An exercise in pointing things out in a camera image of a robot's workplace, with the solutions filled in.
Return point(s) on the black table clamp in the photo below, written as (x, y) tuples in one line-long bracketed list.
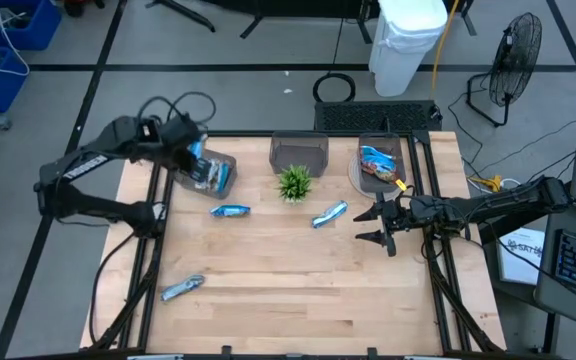
[(372, 353), (226, 352)]

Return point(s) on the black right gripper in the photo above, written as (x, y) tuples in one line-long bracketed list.
[(403, 215)]

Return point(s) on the black perforated case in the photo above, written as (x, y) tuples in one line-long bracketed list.
[(368, 117)]

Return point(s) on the black table frame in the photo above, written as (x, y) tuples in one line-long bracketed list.
[(248, 133)]

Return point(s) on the dark mesh bin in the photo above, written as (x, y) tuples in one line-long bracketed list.
[(228, 195), (398, 150), (298, 150)]

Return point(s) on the black stand leg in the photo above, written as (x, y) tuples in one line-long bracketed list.
[(188, 15), (255, 22)]

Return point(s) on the blue red chocolate chip bar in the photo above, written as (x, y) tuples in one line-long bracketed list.
[(375, 156)]

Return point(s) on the small green potted plant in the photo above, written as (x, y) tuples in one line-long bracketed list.
[(294, 184)]

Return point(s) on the round grey coaster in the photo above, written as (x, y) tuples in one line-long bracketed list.
[(353, 175)]

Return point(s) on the white trash can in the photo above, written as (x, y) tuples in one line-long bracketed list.
[(403, 50)]

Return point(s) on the black floor fan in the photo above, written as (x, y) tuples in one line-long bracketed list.
[(515, 60)]

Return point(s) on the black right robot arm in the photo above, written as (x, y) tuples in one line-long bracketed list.
[(498, 202)]

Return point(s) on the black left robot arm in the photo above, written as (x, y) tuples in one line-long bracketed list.
[(98, 207)]

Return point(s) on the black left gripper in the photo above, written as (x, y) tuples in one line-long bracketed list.
[(180, 132)]

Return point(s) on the brown red granola bar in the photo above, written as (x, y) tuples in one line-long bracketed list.
[(390, 176)]

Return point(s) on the white paper sheet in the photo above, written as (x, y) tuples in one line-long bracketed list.
[(518, 267)]

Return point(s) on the silver blue granola bar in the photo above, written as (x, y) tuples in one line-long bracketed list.
[(183, 287), (329, 214), (211, 174)]

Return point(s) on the grey keyboard tray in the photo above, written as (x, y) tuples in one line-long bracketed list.
[(548, 285)]

